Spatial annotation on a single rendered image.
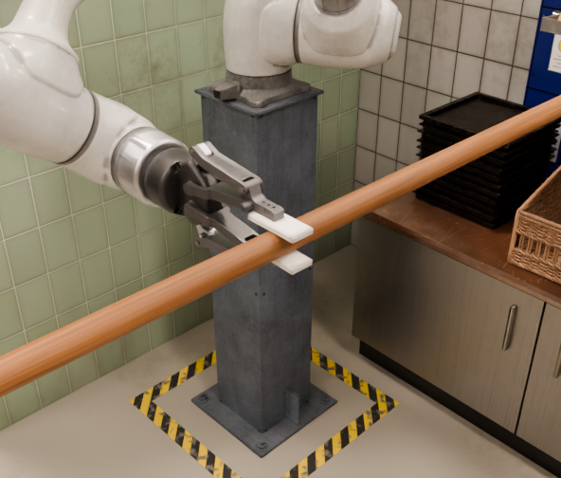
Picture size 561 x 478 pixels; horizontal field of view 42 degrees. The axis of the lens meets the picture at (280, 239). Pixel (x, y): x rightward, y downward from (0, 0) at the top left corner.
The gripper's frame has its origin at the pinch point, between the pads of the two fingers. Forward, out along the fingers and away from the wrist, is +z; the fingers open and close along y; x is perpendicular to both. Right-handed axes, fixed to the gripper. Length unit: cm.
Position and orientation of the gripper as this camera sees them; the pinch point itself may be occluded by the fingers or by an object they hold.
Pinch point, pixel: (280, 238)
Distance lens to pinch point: 77.1
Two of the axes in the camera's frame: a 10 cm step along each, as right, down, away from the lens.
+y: 0.0, 8.5, 5.2
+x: -7.3, 3.5, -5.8
